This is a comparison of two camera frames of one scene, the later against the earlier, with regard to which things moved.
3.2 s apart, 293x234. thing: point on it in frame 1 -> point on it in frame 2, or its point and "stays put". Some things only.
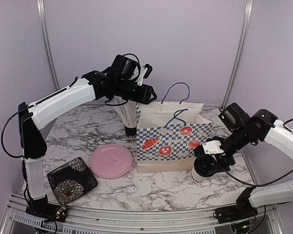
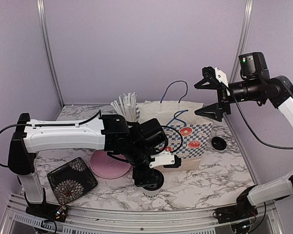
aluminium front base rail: (203, 221) stays put
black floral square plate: (71, 180) stays put
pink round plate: (111, 161) stays put
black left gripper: (146, 99) -> (143, 179)
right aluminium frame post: (240, 53) stays put
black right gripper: (222, 162) -> (223, 98)
